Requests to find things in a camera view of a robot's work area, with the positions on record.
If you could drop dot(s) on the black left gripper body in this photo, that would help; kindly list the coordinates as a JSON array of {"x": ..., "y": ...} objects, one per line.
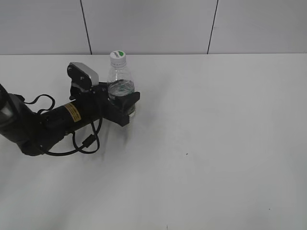
[{"x": 95, "y": 104}]

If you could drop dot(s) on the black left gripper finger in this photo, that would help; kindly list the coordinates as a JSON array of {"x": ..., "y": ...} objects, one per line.
[
  {"x": 127, "y": 103},
  {"x": 103, "y": 84}
]

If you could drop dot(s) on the clear plastic water bottle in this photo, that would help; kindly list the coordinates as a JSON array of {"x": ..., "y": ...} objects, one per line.
[{"x": 120, "y": 82}]

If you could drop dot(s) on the white green bottle cap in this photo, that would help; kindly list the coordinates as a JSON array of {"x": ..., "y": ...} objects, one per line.
[{"x": 118, "y": 59}]

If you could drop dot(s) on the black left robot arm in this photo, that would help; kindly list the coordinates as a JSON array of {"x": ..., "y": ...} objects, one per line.
[{"x": 63, "y": 130}]

